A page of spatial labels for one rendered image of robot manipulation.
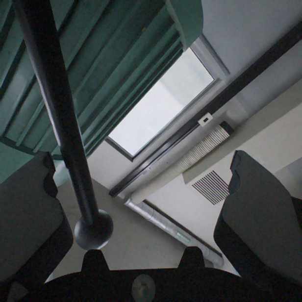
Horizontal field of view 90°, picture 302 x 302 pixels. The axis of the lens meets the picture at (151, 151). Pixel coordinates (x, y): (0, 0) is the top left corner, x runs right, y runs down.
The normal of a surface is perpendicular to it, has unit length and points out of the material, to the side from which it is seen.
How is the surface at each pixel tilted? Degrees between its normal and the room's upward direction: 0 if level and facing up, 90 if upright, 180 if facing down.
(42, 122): 90
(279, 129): 90
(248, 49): 90
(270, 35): 90
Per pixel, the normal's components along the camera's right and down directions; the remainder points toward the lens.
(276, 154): -0.01, 0.47
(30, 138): 0.17, 0.61
